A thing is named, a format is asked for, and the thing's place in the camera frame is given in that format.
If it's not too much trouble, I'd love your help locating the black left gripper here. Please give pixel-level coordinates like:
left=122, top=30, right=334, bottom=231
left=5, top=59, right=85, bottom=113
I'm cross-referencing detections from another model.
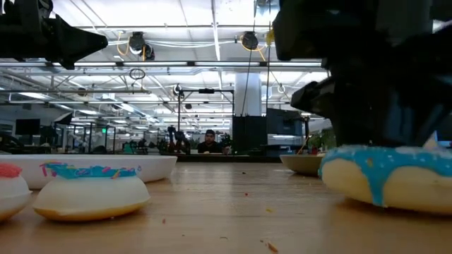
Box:
left=24, top=0, right=109, bottom=71

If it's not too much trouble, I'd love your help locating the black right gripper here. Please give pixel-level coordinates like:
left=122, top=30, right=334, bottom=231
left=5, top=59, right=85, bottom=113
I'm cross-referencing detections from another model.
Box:
left=291, top=31, right=452, bottom=147

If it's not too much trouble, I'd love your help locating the large blue frosted donut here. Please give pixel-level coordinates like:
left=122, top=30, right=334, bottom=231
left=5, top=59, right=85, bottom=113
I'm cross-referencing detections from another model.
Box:
left=317, top=143, right=452, bottom=216

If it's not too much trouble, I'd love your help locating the small blue frosted donut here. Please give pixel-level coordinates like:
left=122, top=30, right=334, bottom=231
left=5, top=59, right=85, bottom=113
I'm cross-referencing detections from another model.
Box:
left=32, top=162, right=152, bottom=222

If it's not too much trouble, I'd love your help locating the small red frosted donut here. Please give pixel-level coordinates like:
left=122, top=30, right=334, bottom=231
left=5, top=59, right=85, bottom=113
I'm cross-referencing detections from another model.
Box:
left=0, top=162, right=33, bottom=222

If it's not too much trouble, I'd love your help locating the green potted plant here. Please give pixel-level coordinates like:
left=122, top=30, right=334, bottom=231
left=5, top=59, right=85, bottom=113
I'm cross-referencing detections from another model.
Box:
left=307, top=128, right=337, bottom=155

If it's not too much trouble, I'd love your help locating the tan bowl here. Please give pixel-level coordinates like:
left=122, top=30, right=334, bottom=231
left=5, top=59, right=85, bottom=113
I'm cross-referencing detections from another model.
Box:
left=280, top=154, right=328, bottom=177

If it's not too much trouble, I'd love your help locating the black background monitor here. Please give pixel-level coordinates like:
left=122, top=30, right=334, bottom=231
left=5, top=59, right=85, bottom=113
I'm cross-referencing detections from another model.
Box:
left=15, top=119, right=41, bottom=136

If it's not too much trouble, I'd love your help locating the dark grey machine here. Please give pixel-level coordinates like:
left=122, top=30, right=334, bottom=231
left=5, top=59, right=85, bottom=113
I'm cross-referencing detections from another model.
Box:
left=266, top=107, right=305, bottom=146

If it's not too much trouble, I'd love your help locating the black cabinet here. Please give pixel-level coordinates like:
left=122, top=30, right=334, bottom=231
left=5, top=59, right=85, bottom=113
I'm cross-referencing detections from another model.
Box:
left=232, top=115, right=268, bottom=156

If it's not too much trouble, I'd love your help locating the white building column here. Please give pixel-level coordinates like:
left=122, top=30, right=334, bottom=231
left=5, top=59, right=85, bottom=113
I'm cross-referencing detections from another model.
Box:
left=234, top=73, right=262, bottom=117

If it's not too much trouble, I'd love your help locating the white round plate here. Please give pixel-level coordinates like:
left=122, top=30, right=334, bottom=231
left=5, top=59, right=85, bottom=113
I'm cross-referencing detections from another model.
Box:
left=0, top=154, right=178, bottom=190

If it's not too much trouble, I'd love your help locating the person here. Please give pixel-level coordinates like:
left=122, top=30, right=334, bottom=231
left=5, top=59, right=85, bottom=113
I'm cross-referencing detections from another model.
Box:
left=196, top=129, right=224, bottom=155

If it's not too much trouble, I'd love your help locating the black ceiling cable reel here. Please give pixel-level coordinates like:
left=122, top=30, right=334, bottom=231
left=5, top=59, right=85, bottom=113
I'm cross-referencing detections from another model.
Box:
left=128, top=31, right=155, bottom=61
left=242, top=30, right=259, bottom=51

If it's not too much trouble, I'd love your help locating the black background rig frame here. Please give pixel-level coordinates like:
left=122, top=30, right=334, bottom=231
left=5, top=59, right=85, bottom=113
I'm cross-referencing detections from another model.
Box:
left=177, top=88, right=235, bottom=133

